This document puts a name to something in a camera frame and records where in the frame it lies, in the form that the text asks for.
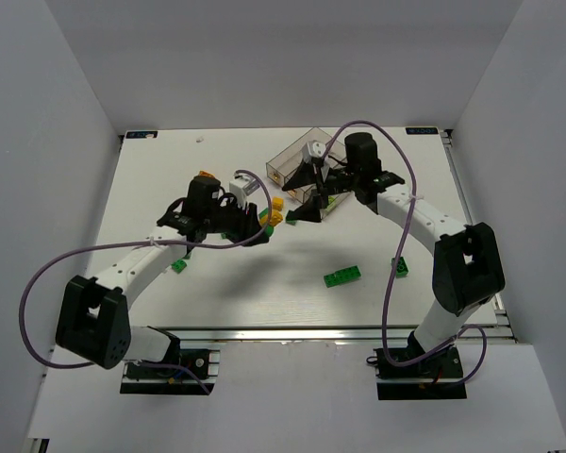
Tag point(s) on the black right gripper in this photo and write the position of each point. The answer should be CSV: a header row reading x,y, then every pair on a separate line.
x,y
322,184

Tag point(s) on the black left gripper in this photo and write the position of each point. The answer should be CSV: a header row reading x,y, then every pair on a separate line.
x,y
241,218

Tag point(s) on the long yellow lego brick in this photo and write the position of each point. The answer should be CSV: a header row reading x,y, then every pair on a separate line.
x,y
272,219

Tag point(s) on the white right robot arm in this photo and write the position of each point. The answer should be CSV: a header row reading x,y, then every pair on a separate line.
x,y
467,270

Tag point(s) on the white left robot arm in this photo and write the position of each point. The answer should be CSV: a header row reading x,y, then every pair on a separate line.
x,y
94,318

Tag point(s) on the small yellow lego brick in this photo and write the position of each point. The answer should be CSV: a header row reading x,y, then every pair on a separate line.
x,y
278,203

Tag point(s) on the long green lego plate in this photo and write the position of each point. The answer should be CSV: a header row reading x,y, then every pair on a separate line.
x,y
342,276

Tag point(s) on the blue label left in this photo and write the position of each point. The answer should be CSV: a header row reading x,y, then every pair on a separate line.
x,y
141,135

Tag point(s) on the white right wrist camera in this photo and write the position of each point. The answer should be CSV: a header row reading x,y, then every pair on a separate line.
x,y
312,150

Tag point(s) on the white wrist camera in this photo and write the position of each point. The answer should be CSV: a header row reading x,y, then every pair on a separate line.
x,y
312,150
241,186

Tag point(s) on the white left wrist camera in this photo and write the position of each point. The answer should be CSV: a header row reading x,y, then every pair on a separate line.
x,y
241,186

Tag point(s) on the aluminium rail front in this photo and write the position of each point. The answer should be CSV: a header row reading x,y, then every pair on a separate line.
x,y
502,333

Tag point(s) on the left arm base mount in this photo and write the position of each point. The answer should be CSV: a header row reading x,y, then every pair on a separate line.
x,y
195,374

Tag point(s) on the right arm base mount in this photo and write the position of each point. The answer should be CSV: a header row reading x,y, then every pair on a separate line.
x,y
433,379

